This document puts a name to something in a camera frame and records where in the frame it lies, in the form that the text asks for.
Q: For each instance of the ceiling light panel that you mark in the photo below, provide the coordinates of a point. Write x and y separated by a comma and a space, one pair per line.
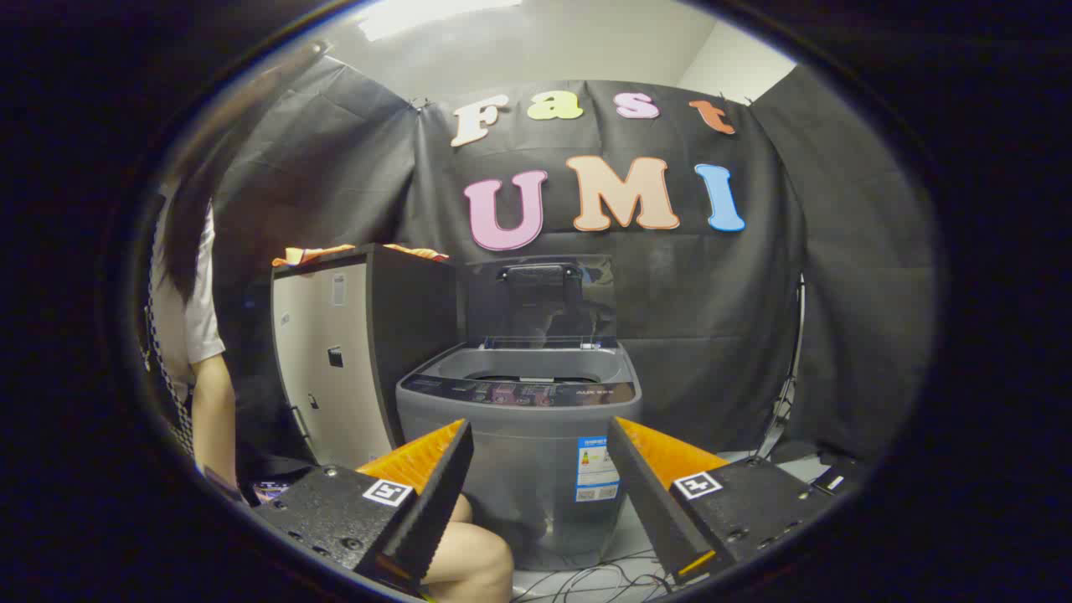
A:
419, 12

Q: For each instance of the person's dark hair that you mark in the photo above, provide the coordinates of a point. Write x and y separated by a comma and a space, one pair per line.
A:
188, 209

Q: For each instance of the black backdrop cloth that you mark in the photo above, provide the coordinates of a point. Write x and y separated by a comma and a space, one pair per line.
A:
695, 318

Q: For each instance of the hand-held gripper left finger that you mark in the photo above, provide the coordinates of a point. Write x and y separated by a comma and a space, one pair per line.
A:
435, 494

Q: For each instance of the dark transparent washing machine lid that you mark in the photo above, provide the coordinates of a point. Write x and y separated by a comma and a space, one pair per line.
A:
540, 301

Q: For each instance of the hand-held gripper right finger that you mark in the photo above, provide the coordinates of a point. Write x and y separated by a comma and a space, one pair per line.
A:
645, 494

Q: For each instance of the black floor device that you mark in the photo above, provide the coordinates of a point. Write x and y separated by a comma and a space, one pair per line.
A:
833, 477

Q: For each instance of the person's leg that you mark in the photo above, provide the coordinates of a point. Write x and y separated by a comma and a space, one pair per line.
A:
473, 557

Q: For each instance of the person's white shirt torso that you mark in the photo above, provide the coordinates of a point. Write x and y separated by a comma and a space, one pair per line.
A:
197, 318

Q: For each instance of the grey washing machine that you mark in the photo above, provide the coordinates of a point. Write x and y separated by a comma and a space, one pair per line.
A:
519, 452

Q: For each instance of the white and dark cabinet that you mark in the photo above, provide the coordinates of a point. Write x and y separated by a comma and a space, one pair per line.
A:
335, 360

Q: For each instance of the orange t-shirt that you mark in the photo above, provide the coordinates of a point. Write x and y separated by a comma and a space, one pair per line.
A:
314, 253

